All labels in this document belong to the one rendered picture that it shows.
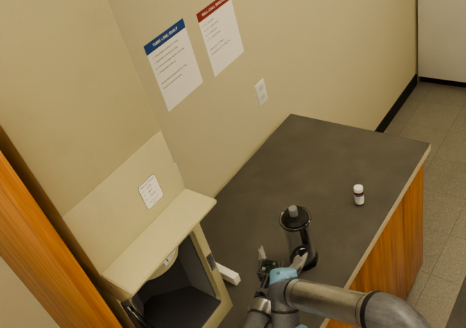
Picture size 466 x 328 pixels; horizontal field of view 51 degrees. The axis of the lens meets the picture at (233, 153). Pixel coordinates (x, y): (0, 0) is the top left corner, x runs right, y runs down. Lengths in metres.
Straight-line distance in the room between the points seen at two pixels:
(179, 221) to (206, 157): 0.85
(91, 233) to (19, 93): 0.37
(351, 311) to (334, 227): 0.80
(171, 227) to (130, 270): 0.15
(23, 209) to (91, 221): 0.25
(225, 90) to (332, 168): 0.57
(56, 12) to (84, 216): 0.44
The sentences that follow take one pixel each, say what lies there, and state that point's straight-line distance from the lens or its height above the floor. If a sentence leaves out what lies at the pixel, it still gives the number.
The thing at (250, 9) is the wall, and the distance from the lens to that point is 2.16.
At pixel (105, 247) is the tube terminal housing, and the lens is 1.21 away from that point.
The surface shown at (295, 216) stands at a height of 1.18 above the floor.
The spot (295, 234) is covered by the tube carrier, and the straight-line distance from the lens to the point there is 1.64.
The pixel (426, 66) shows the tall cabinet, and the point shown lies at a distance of 4.19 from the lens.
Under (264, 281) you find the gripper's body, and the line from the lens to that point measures 1.49.
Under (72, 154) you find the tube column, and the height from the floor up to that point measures 1.82.
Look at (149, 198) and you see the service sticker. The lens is 1.25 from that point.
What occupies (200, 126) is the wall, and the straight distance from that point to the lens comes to 1.99.
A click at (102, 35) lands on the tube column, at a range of 1.07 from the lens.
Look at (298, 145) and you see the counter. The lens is 2.28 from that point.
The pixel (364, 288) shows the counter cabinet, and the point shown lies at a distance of 2.04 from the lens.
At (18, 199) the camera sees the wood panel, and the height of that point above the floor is 1.87.
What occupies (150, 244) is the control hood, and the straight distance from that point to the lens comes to 1.23.
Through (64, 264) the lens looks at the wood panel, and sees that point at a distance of 1.04.
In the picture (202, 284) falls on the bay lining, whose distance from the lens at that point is 1.68.
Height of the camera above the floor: 2.36
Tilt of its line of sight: 38 degrees down
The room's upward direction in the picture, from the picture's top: 17 degrees counter-clockwise
